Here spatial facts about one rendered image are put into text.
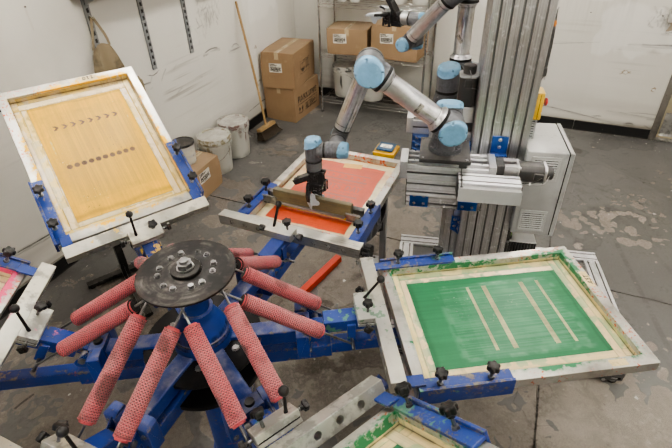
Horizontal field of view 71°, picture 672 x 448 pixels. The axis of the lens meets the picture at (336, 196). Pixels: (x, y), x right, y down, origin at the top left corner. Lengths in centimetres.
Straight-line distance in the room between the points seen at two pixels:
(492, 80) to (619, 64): 343
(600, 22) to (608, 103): 83
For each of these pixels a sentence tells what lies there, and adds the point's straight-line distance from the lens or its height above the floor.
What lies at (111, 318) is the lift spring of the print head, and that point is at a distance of 158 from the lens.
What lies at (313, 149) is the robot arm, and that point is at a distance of 204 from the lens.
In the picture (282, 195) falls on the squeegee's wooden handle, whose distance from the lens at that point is 228.
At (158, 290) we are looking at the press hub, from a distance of 148.
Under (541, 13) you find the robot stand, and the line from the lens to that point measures 218.
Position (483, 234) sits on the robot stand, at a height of 70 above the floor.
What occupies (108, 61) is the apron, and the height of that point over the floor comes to 127.
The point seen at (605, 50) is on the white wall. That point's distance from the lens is 553.
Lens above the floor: 227
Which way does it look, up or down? 33 degrees down
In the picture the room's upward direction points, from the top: 2 degrees counter-clockwise
